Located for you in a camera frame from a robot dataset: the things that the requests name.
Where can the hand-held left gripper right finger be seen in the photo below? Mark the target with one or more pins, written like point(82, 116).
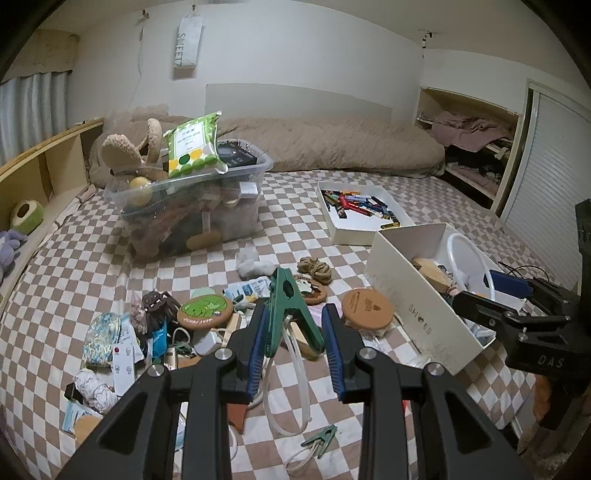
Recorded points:
point(332, 355)

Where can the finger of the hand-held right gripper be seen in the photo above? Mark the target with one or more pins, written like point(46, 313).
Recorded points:
point(508, 284)
point(480, 311)

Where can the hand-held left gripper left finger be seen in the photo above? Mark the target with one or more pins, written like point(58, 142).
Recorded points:
point(258, 355)

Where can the large green plastic clamp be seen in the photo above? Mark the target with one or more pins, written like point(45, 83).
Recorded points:
point(286, 300)

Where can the white shoe box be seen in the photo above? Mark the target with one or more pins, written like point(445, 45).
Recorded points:
point(406, 295)

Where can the white plastic hoop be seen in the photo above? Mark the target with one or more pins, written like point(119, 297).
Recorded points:
point(485, 268)

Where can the tan rounded wooden box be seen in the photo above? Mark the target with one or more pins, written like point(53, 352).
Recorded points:
point(302, 349)

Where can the white power adapter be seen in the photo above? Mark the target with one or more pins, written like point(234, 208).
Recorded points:
point(207, 341)

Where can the clear plastic tube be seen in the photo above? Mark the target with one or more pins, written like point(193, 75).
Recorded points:
point(308, 406)

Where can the white jar with cork lid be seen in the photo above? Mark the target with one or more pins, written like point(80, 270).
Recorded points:
point(367, 307)

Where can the wooden block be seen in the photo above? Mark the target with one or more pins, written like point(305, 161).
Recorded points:
point(431, 274)

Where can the orange leather piece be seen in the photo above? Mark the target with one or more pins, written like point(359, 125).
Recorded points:
point(236, 417)

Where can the blue and white sachet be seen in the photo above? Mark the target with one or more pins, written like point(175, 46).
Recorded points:
point(247, 288)

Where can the green leaf cork coaster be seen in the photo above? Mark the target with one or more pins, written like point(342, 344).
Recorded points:
point(205, 311)

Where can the panda cork coaster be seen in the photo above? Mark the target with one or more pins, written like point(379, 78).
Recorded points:
point(311, 288)

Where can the small green clip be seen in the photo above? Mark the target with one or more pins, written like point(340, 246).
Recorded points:
point(321, 441)

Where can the white cotton wad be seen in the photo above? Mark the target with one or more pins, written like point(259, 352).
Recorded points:
point(254, 265)

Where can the dark brown hair clip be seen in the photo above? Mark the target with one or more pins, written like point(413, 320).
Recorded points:
point(159, 309)

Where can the white shallow box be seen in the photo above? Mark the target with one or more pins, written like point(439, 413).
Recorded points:
point(351, 233)

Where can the white louvred door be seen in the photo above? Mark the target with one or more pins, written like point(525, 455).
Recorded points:
point(549, 161)

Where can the white card with red dot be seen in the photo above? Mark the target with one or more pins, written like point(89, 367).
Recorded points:
point(124, 364)

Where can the checked bed sheet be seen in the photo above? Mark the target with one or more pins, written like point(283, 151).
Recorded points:
point(295, 221)

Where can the clear plastic storage bin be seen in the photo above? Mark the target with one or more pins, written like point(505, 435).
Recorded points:
point(240, 217)

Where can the pile of colourful batteries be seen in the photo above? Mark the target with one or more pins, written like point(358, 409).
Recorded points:
point(355, 205)

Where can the floral fabric pouch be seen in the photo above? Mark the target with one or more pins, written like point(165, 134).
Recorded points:
point(101, 339)

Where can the pile of pink clothes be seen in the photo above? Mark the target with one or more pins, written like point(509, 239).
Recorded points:
point(466, 131)

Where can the small white box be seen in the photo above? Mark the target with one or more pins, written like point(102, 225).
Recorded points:
point(248, 190)

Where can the white braided cloth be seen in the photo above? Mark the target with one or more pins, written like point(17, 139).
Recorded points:
point(94, 390)

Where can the plain round cork coaster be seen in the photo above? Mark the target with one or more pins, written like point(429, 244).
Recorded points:
point(87, 429)

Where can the black box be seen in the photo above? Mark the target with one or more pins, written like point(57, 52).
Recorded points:
point(235, 154)

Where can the pale yellow ball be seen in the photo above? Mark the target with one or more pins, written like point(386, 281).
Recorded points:
point(139, 190)

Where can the brown rolled duvet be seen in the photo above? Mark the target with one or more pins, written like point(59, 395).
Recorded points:
point(323, 138)

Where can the green wet wipes pack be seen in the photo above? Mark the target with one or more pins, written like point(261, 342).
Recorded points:
point(194, 143)

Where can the purple plush toy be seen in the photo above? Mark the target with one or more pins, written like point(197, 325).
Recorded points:
point(10, 254)

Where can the avocado plush toy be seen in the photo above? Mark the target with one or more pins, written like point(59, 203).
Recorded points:
point(25, 218)

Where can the wooden bedside shelf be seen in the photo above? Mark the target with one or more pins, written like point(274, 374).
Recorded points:
point(27, 161)

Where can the white hanging paper bag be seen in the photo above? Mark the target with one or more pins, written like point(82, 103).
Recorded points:
point(188, 41)

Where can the grey curtain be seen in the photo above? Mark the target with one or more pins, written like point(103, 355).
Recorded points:
point(32, 115)

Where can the wall closet shelf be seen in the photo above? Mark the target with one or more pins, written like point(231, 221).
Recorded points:
point(508, 184)

